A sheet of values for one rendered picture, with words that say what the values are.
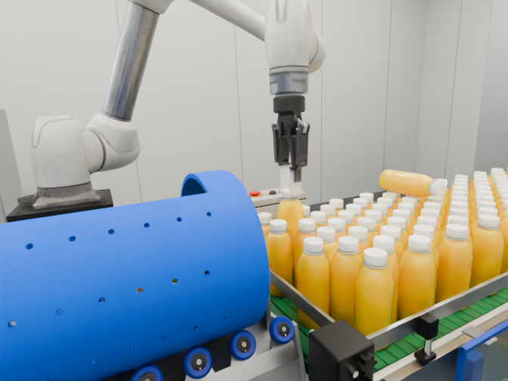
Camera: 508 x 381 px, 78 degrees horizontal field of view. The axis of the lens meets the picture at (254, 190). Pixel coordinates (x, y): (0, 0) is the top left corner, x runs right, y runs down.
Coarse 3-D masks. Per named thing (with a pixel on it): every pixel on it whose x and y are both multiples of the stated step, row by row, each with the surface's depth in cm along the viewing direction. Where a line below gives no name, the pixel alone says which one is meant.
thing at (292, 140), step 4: (284, 124) 73; (288, 124) 72; (284, 128) 73; (288, 128) 72; (288, 132) 72; (288, 136) 73; (292, 136) 73; (288, 140) 73; (292, 140) 73; (292, 144) 73; (292, 148) 73; (292, 152) 73; (292, 156) 73; (292, 160) 74; (292, 164) 74; (292, 168) 73
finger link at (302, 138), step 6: (300, 126) 69; (300, 132) 69; (306, 132) 70; (300, 138) 70; (306, 138) 71; (300, 144) 70; (306, 144) 71; (300, 150) 71; (306, 150) 71; (300, 156) 71; (306, 156) 72; (300, 162) 71; (306, 162) 72
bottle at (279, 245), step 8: (272, 232) 73; (280, 232) 73; (272, 240) 73; (280, 240) 72; (288, 240) 73; (272, 248) 73; (280, 248) 72; (288, 248) 73; (272, 256) 73; (280, 256) 73; (288, 256) 73; (272, 264) 74; (280, 264) 73; (288, 264) 74; (280, 272) 74; (288, 272) 74; (288, 280) 75; (272, 288) 75; (280, 296) 75
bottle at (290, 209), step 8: (288, 200) 77; (296, 200) 78; (280, 208) 78; (288, 208) 76; (296, 208) 77; (280, 216) 78; (288, 216) 76; (296, 216) 76; (288, 224) 77; (296, 224) 77; (288, 232) 77; (296, 232) 77
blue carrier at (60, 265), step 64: (192, 192) 64; (0, 256) 34; (64, 256) 36; (128, 256) 38; (192, 256) 41; (256, 256) 45; (0, 320) 32; (64, 320) 35; (128, 320) 38; (192, 320) 42; (256, 320) 50
